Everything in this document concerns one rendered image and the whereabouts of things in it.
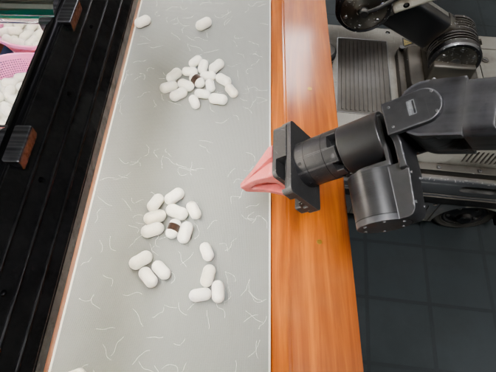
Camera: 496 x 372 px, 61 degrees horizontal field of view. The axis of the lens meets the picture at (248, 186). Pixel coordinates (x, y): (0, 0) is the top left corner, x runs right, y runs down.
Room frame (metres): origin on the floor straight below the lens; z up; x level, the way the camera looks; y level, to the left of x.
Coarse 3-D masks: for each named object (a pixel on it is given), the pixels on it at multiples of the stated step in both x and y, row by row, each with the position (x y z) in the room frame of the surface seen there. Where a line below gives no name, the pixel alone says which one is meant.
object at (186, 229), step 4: (184, 224) 0.29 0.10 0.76; (188, 224) 0.29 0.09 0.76; (192, 224) 0.29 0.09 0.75; (180, 228) 0.28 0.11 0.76; (184, 228) 0.28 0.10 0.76; (188, 228) 0.28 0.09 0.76; (192, 228) 0.28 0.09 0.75; (180, 232) 0.27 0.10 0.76; (184, 232) 0.27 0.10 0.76; (188, 232) 0.28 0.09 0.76; (180, 236) 0.27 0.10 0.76; (184, 236) 0.27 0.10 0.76; (188, 236) 0.27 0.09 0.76; (180, 240) 0.26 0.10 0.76; (184, 240) 0.26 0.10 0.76; (188, 240) 0.27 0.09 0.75
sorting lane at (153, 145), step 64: (192, 0) 0.87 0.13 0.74; (256, 0) 0.87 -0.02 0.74; (128, 64) 0.66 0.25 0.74; (256, 64) 0.66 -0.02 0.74; (128, 128) 0.49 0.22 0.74; (192, 128) 0.49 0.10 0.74; (256, 128) 0.49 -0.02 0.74; (128, 192) 0.36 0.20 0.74; (192, 192) 0.36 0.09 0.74; (256, 192) 0.36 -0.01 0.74; (128, 256) 0.24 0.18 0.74; (192, 256) 0.24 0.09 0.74; (256, 256) 0.24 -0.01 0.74; (64, 320) 0.15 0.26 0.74; (128, 320) 0.15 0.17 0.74; (192, 320) 0.15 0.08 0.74; (256, 320) 0.15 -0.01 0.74
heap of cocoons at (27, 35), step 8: (8, 24) 0.78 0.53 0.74; (16, 24) 0.78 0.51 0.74; (24, 24) 0.80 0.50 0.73; (32, 24) 0.78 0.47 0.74; (0, 32) 0.76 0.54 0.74; (8, 32) 0.76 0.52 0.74; (16, 32) 0.76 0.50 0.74; (24, 32) 0.76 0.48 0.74; (32, 32) 0.76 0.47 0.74; (40, 32) 0.76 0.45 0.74; (8, 40) 0.73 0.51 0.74; (16, 40) 0.73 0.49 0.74; (24, 40) 0.73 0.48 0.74; (32, 40) 0.73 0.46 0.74
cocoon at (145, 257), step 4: (140, 252) 0.24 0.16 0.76; (144, 252) 0.24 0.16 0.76; (148, 252) 0.24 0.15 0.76; (136, 256) 0.24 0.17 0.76; (140, 256) 0.24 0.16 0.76; (144, 256) 0.24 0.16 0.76; (148, 256) 0.24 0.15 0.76; (152, 256) 0.24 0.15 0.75; (132, 260) 0.23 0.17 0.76; (136, 260) 0.23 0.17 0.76; (140, 260) 0.23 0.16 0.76; (144, 260) 0.23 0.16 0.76; (148, 260) 0.23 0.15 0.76; (132, 264) 0.22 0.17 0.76; (136, 264) 0.22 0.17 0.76; (140, 264) 0.22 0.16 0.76; (144, 264) 0.23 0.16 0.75; (132, 268) 0.22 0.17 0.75; (136, 268) 0.22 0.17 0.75
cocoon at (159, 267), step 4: (152, 264) 0.22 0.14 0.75; (156, 264) 0.22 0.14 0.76; (160, 264) 0.22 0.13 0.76; (164, 264) 0.22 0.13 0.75; (152, 268) 0.22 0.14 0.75; (156, 268) 0.22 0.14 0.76; (160, 268) 0.22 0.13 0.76; (164, 268) 0.22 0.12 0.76; (156, 272) 0.21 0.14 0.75; (160, 272) 0.21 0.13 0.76; (164, 272) 0.21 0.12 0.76; (168, 272) 0.21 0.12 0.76; (160, 276) 0.21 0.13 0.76; (164, 276) 0.21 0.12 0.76; (168, 276) 0.21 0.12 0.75
